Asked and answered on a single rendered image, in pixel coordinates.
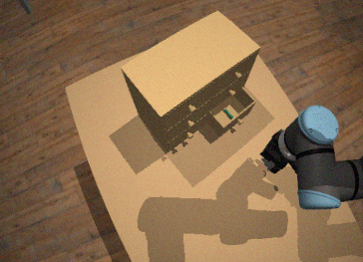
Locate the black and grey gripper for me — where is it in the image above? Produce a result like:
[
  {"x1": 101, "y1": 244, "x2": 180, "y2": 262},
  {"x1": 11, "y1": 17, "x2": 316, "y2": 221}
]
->
[{"x1": 260, "y1": 129, "x2": 288, "y2": 174}]

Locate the tan wooden chest of drawers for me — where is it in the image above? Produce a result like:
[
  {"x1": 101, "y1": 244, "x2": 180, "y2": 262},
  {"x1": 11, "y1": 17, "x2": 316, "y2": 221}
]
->
[{"x1": 121, "y1": 11, "x2": 260, "y2": 152}]

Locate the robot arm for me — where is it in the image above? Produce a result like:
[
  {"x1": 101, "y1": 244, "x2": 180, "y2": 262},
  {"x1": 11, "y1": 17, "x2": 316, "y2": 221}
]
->
[{"x1": 278, "y1": 106, "x2": 363, "y2": 209}]

